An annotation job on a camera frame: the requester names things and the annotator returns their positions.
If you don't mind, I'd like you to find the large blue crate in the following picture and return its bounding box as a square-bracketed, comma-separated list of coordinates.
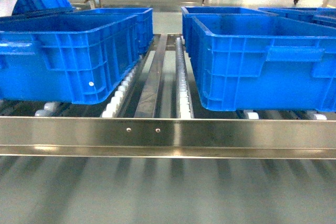
[182, 6, 335, 112]
[1, 8, 154, 105]

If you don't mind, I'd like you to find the steel shelf rack right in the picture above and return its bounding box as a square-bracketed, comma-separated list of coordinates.
[0, 0, 336, 159]

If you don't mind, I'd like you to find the large blue crate left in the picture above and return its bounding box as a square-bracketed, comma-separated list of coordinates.
[1, 8, 154, 105]

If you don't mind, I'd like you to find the large blue crate right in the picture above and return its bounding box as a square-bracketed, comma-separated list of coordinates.
[182, 6, 335, 112]

